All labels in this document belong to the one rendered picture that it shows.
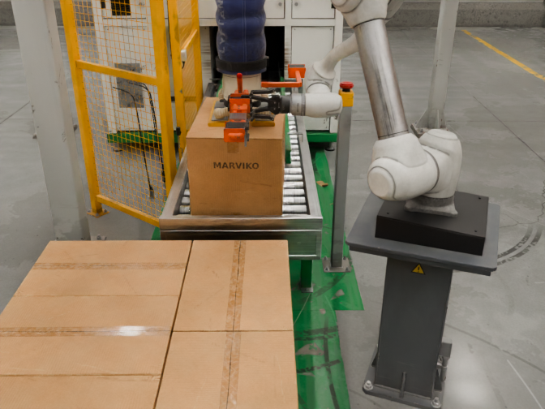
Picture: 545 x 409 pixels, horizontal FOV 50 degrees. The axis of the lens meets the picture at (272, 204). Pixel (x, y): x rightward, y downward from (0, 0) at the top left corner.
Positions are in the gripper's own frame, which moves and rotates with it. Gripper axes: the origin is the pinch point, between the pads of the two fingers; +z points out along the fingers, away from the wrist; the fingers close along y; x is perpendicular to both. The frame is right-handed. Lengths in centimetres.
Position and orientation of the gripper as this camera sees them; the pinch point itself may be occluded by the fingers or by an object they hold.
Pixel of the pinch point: (240, 104)
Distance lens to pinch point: 239.5
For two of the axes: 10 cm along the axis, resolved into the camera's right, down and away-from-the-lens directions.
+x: -0.1, -4.5, 8.9
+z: -10.0, -0.1, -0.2
